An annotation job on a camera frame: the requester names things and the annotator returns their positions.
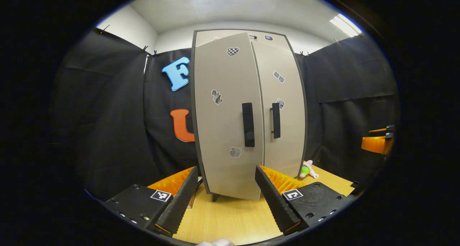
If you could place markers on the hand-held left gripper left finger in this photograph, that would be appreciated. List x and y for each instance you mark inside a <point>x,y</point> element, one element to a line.
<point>181,199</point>

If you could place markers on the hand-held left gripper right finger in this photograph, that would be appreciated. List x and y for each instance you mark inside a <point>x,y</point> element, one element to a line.
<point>275,199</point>

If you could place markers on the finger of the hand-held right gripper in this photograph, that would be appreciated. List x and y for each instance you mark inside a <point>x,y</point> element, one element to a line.
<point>381,131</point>
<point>375,144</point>

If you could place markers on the grey shoe cabinet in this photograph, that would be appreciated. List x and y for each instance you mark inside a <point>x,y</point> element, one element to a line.
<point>215,197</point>

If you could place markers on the grey shoe cabinet door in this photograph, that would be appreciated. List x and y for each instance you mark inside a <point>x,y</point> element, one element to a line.
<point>222,131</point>
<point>287,131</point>

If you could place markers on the green pink plush toy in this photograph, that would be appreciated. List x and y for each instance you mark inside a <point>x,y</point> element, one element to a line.
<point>306,170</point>

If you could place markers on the ceiling light panel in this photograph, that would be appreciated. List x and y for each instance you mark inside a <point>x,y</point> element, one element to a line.
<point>345,25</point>

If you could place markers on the black backdrop cloth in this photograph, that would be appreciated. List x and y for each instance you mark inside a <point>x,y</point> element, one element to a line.
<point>107,113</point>

